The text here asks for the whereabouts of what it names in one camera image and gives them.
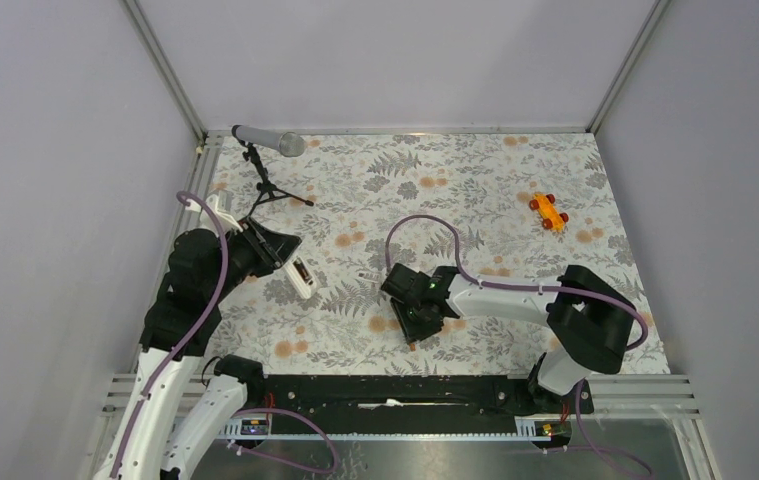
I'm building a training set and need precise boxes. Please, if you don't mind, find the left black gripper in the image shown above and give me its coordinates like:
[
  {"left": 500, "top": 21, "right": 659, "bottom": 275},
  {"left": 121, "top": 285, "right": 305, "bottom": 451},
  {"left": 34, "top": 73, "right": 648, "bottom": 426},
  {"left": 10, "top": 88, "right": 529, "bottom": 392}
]
[{"left": 208, "top": 214, "right": 301, "bottom": 301}]

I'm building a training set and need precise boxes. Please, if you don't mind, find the white remote control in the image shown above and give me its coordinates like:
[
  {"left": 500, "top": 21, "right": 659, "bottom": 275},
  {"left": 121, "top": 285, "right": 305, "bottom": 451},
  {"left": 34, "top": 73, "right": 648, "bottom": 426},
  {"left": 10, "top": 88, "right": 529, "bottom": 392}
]
[{"left": 283, "top": 256, "right": 318, "bottom": 300}]

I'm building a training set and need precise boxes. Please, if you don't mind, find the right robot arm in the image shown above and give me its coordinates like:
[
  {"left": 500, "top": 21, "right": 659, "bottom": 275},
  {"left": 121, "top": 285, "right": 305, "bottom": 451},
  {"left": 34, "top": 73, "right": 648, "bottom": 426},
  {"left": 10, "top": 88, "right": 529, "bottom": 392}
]
[{"left": 380, "top": 264, "right": 637, "bottom": 412}]

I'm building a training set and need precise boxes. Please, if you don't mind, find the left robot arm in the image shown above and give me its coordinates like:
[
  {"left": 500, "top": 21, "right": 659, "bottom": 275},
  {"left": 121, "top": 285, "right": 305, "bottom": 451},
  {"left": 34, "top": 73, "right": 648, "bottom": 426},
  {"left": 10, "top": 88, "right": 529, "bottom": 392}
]
[{"left": 95, "top": 218, "right": 302, "bottom": 479}]

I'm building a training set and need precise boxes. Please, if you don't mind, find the black tripod stand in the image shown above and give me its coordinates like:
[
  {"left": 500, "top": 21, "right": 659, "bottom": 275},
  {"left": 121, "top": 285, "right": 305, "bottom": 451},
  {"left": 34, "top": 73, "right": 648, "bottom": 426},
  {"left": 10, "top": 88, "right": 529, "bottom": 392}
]
[{"left": 238, "top": 140, "right": 315, "bottom": 218}]

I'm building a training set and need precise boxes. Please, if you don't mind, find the grey microphone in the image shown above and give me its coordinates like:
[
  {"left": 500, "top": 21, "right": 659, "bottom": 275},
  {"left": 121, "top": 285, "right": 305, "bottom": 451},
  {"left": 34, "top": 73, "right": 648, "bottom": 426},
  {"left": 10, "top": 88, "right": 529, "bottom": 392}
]
[{"left": 231, "top": 125, "right": 307, "bottom": 158}]

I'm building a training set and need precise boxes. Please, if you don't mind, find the floral patterned mat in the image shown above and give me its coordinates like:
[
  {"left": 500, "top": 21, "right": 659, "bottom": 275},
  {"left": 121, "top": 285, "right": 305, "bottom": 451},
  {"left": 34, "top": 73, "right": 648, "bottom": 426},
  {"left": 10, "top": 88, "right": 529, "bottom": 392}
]
[{"left": 204, "top": 134, "right": 650, "bottom": 375}]

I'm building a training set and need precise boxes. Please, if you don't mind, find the orange toy car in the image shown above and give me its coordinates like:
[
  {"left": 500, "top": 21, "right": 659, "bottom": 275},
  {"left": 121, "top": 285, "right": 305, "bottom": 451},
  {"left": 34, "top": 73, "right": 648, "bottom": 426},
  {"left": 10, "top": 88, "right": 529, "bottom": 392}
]
[{"left": 528, "top": 193, "right": 570, "bottom": 233}]

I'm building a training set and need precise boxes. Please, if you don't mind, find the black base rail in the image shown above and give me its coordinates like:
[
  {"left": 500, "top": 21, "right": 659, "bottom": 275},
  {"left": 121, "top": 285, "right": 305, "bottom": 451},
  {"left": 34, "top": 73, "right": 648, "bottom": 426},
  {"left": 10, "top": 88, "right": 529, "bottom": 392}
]
[{"left": 245, "top": 375, "right": 594, "bottom": 436}]

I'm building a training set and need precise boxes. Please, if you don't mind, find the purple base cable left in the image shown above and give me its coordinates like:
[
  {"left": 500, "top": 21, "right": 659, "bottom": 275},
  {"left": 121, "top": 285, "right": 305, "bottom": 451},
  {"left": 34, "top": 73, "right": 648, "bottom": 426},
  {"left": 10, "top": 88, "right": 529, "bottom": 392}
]
[{"left": 226, "top": 405, "right": 341, "bottom": 475}]

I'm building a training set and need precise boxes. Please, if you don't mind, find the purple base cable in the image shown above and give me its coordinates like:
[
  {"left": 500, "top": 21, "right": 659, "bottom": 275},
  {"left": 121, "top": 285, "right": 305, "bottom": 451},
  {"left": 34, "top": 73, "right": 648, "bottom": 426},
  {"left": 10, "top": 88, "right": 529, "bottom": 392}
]
[
  {"left": 226, "top": 405, "right": 341, "bottom": 475},
  {"left": 541, "top": 380, "right": 655, "bottom": 480}
]

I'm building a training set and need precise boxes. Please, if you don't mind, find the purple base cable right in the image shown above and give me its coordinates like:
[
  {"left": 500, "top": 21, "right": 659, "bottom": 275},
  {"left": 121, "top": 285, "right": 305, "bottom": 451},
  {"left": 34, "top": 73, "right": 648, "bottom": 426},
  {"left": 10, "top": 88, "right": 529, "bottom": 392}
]
[{"left": 541, "top": 380, "right": 655, "bottom": 480}]

